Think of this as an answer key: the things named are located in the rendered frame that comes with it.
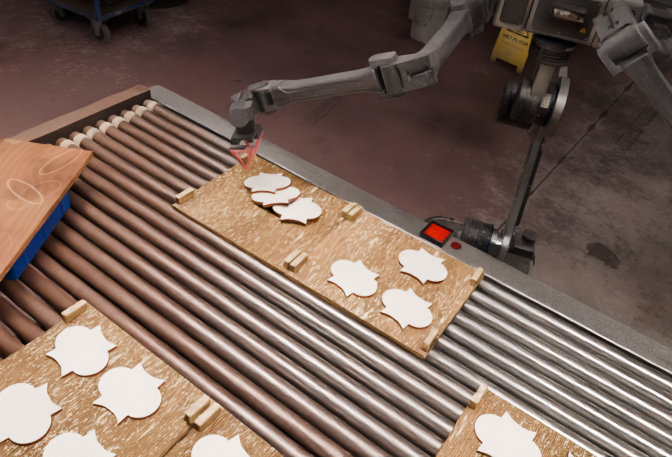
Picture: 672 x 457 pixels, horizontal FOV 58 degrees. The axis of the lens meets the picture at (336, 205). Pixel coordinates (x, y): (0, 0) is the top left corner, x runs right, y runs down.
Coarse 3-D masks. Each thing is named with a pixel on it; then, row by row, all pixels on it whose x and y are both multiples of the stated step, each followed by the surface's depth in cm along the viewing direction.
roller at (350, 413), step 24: (72, 216) 167; (96, 240) 162; (144, 264) 156; (168, 288) 151; (192, 312) 148; (216, 312) 146; (240, 336) 142; (264, 360) 138; (288, 360) 138; (312, 384) 133; (336, 408) 130; (360, 408) 131; (360, 432) 129; (384, 432) 126; (408, 456) 123
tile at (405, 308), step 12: (384, 300) 151; (396, 300) 152; (408, 300) 152; (420, 300) 153; (384, 312) 148; (396, 312) 149; (408, 312) 149; (420, 312) 149; (408, 324) 146; (420, 324) 146
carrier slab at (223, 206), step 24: (240, 168) 189; (264, 168) 190; (216, 192) 179; (240, 192) 180; (312, 192) 184; (192, 216) 169; (216, 216) 170; (240, 216) 172; (264, 216) 173; (336, 216) 176; (240, 240) 164; (264, 240) 165; (288, 240) 166; (312, 240) 167
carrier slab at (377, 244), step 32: (352, 224) 174; (384, 224) 176; (320, 256) 162; (352, 256) 164; (384, 256) 165; (448, 256) 168; (320, 288) 153; (384, 288) 156; (416, 288) 157; (448, 288) 158; (384, 320) 148; (448, 320) 150; (416, 352) 142
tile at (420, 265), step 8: (400, 256) 164; (408, 256) 165; (416, 256) 165; (424, 256) 165; (432, 256) 166; (400, 264) 163; (408, 264) 162; (416, 264) 163; (424, 264) 163; (432, 264) 163; (440, 264) 164; (400, 272) 160; (408, 272) 160; (416, 272) 160; (424, 272) 160; (432, 272) 161; (440, 272) 161; (424, 280) 158; (432, 280) 159; (440, 280) 159
